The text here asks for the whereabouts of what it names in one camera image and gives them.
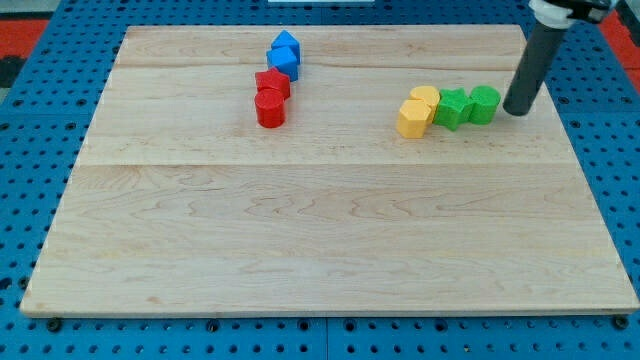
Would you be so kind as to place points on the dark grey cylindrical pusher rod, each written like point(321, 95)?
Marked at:
point(541, 48)

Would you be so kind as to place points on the white and black rod mount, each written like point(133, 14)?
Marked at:
point(562, 14)

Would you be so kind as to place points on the green cylinder block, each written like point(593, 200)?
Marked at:
point(485, 102)

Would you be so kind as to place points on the green star block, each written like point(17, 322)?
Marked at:
point(453, 109)

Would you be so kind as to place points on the yellow heart block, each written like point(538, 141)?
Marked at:
point(430, 95)

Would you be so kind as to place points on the yellow hexagon block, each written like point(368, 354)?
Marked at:
point(413, 119)

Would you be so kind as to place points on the blue cube block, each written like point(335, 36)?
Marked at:
point(284, 60)

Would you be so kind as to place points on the blue triangular prism block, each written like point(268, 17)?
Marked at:
point(286, 39)

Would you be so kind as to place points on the red star block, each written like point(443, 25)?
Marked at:
point(273, 79)

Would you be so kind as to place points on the red cylinder block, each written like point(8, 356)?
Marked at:
point(270, 108)

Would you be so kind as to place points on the light wooden board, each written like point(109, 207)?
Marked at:
point(181, 206)

